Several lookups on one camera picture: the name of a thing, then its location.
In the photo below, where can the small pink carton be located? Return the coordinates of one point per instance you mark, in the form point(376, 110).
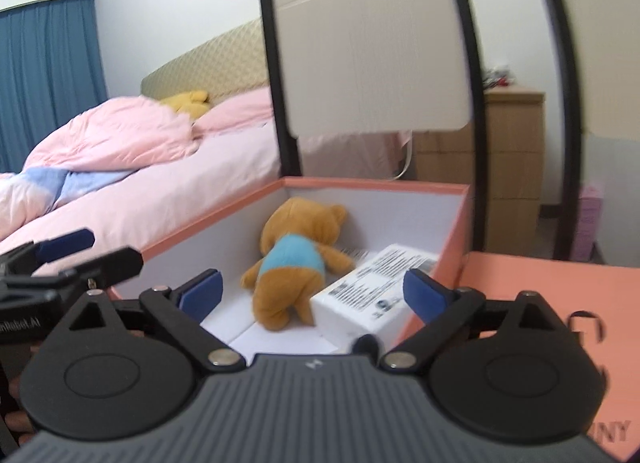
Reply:
point(590, 206)

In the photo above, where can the beige chair by wall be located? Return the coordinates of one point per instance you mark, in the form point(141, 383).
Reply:
point(597, 44)

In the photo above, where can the wooden drawer cabinet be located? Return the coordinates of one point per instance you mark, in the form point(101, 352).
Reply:
point(515, 132)

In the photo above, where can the white labelled packet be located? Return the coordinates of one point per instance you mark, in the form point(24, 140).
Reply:
point(370, 298)

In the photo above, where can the pink shoe box lid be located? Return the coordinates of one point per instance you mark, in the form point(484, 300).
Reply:
point(517, 385)

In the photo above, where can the yellow plush toy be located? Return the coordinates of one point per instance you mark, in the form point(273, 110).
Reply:
point(194, 103)

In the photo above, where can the pink duvet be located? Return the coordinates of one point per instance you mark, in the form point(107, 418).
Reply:
point(97, 148)

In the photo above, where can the brown teddy bear blue shirt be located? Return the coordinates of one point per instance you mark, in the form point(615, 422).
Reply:
point(298, 251)

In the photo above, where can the pink open shoe box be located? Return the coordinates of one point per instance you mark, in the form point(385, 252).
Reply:
point(430, 217)

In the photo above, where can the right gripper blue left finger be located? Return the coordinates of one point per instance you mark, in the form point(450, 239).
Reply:
point(177, 315)

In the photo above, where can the beige chair near bed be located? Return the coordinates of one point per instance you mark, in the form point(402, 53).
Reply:
point(376, 66)

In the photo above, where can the clutter on cabinet top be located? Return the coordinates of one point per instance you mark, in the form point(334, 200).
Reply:
point(500, 76)

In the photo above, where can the blue curtain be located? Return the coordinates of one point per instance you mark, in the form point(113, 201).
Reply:
point(51, 70)

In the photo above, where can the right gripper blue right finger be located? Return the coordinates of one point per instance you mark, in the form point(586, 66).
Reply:
point(445, 314)

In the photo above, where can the pink pillow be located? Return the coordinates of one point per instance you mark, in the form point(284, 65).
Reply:
point(250, 109)

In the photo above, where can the beige quilted headboard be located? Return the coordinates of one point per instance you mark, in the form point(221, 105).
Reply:
point(229, 64)

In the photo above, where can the left hand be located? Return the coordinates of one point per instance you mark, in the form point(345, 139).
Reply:
point(18, 421)

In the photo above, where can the pink bed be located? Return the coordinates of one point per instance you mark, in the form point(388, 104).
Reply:
point(152, 204)

